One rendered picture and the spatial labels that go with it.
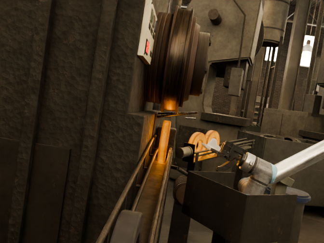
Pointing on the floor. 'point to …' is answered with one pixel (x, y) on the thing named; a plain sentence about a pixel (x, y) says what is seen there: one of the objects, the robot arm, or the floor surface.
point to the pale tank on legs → (272, 6)
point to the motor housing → (180, 182)
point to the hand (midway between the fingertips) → (203, 145)
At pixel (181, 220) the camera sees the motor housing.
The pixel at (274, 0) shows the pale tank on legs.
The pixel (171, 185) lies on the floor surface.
